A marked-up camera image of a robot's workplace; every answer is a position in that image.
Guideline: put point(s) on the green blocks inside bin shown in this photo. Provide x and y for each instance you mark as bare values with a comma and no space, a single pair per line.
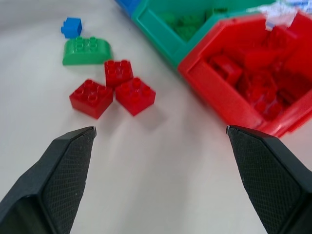
187,24

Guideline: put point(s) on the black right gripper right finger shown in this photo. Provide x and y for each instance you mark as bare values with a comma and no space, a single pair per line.
270,180

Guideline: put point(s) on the red square building block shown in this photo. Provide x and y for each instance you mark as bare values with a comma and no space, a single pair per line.
118,72
135,95
91,98

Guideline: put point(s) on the red plastic storage bin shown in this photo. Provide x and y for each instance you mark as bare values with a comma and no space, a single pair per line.
219,80

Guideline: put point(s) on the green rounded building block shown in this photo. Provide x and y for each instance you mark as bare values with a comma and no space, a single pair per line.
86,50

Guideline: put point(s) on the small blue building block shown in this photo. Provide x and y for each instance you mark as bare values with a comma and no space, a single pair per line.
71,27

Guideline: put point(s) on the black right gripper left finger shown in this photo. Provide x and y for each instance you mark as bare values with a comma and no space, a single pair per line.
61,180

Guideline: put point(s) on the white paper label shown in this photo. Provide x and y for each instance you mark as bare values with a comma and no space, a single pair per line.
278,13

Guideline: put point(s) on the red blocks inside bin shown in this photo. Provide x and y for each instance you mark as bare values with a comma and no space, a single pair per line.
258,83

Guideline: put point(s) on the green plastic storage bin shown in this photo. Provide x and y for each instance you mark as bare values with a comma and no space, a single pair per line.
156,31

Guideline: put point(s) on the blue plastic storage bin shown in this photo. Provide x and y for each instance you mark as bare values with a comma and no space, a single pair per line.
127,5

